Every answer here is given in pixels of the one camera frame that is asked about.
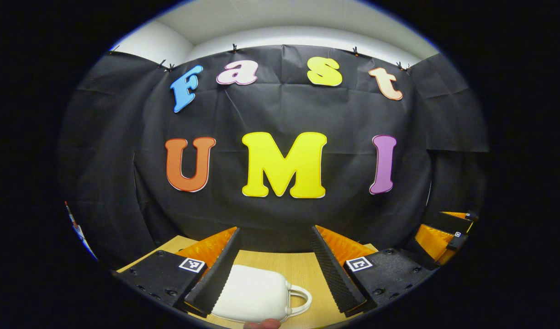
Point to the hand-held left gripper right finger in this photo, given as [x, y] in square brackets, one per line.
[332, 274]

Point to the white suitcase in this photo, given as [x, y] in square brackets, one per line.
[252, 292]

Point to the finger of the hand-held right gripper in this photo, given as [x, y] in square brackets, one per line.
[449, 222]
[457, 240]

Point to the black backdrop cloth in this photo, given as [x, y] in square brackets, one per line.
[280, 109]

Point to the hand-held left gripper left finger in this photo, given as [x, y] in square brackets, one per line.
[216, 278]

